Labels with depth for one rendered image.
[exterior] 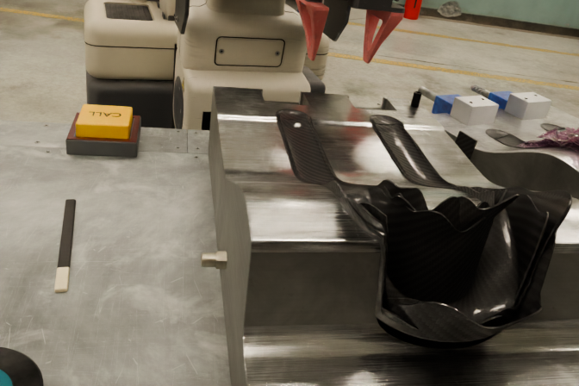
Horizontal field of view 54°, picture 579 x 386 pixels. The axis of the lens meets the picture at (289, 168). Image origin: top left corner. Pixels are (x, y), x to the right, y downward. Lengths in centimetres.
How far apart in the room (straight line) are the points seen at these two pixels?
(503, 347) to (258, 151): 28
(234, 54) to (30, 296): 61
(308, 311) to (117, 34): 94
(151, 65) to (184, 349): 87
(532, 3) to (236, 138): 596
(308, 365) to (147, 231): 26
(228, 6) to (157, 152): 37
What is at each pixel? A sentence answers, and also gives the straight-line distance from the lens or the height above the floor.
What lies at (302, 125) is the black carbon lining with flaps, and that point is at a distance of 62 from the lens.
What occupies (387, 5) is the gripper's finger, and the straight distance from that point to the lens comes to 72.
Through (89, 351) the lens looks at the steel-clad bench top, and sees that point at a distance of 45.
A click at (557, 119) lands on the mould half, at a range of 93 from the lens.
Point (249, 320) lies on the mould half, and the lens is 36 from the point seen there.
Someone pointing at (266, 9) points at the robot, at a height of 91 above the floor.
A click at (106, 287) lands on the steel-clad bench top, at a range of 50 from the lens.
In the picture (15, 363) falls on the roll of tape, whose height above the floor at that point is 84.
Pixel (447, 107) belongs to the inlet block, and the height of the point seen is 86.
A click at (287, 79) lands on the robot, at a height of 80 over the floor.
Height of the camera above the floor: 112
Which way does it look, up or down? 27 degrees down
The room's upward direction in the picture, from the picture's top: 9 degrees clockwise
